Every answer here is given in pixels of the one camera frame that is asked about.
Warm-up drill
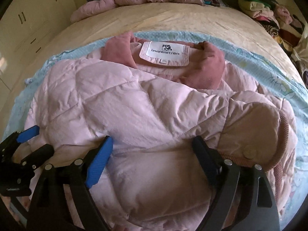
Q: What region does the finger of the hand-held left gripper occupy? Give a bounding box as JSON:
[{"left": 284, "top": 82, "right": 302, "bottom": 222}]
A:
[
  {"left": 20, "top": 144, "right": 55, "bottom": 167},
  {"left": 0, "top": 125, "right": 40, "bottom": 153}
]

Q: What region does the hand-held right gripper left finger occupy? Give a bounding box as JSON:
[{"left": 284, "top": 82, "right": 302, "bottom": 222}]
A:
[{"left": 26, "top": 135, "right": 114, "bottom": 231}]

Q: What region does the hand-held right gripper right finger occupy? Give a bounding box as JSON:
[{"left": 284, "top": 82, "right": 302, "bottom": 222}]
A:
[{"left": 192, "top": 135, "right": 281, "bottom": 231}]

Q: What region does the pink quilted jacket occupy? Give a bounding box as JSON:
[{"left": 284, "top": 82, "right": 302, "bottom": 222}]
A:
[{"left": 24, "top": 31, "right": 299, "bottom": 231}]

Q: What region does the pile of folded clothes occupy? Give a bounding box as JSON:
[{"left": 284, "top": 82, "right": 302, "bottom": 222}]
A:
[{"left": 236, "top": 0, "right": 308, "bottom": 53}]

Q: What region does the blue cartoon printed sheet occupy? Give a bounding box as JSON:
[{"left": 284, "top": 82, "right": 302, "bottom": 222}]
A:
[{"left": 3, "top": 30, "right": 308, "bottom": 222}]

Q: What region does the cream wardrobe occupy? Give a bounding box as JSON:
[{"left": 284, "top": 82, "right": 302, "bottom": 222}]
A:
[{"left": 0, "top": 0, "right": 77, "bottom": 101}]

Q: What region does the bed with beige cover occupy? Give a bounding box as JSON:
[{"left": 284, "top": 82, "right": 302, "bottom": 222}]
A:
[{"left": 0, "top": 2, "right": 308, "bottom": 231}]

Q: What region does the white curtain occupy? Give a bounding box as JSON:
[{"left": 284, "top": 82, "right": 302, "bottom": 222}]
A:
[{"left": 292, "top": 24, "right": 308, "bottom": 60}]

